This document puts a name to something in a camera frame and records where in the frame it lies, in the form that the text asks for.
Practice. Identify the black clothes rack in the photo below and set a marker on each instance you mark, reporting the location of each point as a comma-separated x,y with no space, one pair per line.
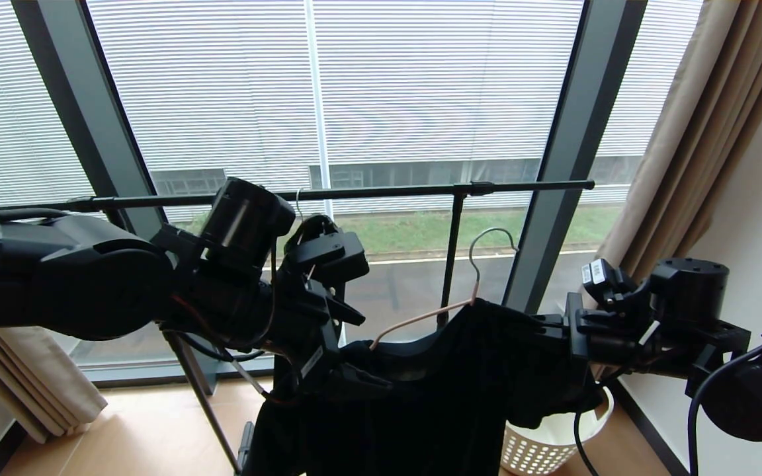
407,192

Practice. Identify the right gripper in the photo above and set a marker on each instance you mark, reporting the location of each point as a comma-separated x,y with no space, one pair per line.
619,344

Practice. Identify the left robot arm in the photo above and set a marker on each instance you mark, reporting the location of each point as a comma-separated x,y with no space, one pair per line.
90,277

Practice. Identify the window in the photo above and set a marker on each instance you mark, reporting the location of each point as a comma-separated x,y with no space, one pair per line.
421,99

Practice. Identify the black shorts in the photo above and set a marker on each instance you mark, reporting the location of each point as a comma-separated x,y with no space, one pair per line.
318,223

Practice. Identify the white laundry basket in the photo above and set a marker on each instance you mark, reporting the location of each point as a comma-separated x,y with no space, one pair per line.
540,449

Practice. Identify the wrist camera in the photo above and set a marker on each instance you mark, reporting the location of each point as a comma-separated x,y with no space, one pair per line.
328,254
606,277

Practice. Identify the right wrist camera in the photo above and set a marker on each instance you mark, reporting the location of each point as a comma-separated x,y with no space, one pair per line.
606,277

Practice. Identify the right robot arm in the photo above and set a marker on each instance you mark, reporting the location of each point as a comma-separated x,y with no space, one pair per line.
751,383

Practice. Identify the pink clothes hanger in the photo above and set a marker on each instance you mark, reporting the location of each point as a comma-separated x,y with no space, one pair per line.
421,318
298,198

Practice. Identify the black garment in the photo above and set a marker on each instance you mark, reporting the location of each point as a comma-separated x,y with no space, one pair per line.
434,410

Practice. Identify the beige curtain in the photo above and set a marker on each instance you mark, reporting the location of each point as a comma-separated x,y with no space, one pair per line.
37,383
705,132

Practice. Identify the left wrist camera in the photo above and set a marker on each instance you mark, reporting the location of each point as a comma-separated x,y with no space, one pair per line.
328,254

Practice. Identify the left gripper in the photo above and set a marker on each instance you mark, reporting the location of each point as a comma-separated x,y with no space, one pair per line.
301,330

